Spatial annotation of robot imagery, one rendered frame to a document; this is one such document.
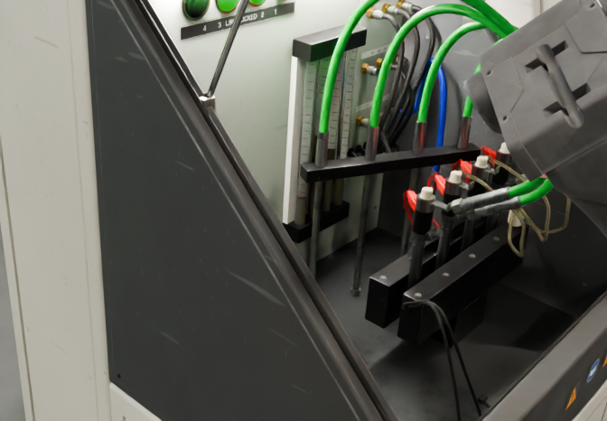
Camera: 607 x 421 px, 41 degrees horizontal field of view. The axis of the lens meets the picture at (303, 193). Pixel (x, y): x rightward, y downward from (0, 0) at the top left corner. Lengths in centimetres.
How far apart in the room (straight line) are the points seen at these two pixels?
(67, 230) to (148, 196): 24
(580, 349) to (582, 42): 83
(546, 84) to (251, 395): 70
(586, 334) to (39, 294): 87
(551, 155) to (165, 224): 69
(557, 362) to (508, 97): 78
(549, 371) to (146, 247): 58
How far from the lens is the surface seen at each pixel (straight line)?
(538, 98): 46
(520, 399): 114
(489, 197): 114
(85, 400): 145
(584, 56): 47
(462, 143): 143
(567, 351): 124
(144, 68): 99
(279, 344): 98
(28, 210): 135
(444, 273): 129
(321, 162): 130
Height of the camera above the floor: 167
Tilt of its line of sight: 28 degrees down
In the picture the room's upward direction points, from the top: 4 degrees clockwise
